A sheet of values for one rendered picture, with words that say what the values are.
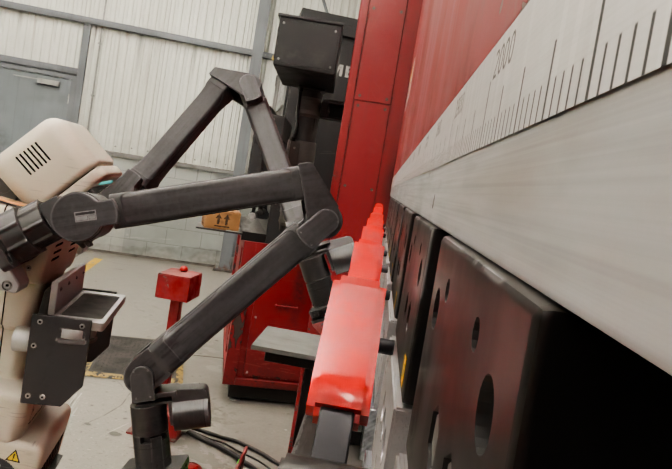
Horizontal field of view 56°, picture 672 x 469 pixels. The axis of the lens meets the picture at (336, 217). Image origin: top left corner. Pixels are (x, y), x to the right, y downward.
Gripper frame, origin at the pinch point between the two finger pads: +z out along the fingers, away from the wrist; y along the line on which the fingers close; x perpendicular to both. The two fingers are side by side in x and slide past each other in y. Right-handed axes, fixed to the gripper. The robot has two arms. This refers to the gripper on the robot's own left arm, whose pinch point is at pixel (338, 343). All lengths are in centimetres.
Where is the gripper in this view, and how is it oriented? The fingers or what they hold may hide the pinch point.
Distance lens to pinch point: 137.6
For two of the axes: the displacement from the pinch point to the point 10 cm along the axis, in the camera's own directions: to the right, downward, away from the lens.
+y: 0.8, -0.4, 10.0
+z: 3.1, 9.5, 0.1
